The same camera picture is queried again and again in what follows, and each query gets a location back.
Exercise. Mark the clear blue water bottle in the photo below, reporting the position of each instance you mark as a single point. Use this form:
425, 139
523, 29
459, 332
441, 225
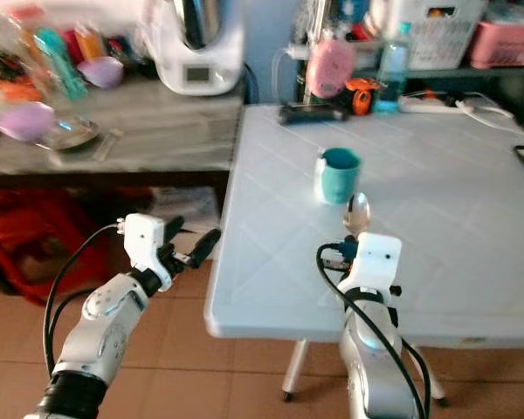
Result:
393, 74

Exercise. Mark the red plastic stool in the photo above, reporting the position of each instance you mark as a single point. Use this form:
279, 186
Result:
35, 240

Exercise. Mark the small purple bowl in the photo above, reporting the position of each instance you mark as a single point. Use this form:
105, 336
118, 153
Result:
101, 72

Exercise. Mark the orange and black tool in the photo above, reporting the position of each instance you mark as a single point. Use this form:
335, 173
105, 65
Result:
362, 96

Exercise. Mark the pink plastic basket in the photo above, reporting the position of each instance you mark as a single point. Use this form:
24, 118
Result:
506, 45

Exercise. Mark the white plastic basket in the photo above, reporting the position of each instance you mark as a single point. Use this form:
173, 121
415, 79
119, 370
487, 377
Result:
437, 35

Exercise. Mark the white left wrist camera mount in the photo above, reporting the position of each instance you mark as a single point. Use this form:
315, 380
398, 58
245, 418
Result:
144, 237

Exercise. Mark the grey wooden counter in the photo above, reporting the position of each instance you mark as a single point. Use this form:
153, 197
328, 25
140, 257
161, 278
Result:
166, 131

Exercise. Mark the teal mug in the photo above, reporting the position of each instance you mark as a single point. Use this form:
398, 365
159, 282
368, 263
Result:
339, 177

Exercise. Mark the white folding table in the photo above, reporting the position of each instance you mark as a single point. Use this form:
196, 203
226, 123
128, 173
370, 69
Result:
445, 209

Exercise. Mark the white power strip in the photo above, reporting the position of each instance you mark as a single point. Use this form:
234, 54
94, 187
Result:
437, 105

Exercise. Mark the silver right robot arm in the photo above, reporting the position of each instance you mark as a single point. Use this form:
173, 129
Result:
375, 362

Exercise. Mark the orange bottle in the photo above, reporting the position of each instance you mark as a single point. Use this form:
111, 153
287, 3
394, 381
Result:
89, 44

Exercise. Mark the white table leg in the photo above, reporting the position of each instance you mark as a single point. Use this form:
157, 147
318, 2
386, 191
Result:
295, 371

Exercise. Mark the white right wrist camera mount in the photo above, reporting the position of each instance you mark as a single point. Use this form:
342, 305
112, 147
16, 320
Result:
377, 257

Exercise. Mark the large purple bowl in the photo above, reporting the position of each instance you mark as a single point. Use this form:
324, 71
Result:
24, 120

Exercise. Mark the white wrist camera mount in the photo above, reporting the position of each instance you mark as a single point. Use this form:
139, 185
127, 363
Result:
144, 237
377, 257

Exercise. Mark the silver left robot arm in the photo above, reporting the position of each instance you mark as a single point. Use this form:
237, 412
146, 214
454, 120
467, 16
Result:
100, 327

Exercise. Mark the metal dish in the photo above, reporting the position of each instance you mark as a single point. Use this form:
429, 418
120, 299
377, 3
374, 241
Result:
77, 133

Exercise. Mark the black flat device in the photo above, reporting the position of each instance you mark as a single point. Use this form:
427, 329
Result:
313, 113

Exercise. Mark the teal plastic bottle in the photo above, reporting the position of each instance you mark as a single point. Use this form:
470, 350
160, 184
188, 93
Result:
61, 63

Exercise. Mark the silver metal spoon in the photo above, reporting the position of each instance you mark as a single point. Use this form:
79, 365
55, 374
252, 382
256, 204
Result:
357, 212

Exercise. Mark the pink oval plastic object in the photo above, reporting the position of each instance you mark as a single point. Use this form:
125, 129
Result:
330, 68

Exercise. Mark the white kitchen appliance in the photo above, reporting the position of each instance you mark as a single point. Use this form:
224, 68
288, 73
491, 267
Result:
196, 61

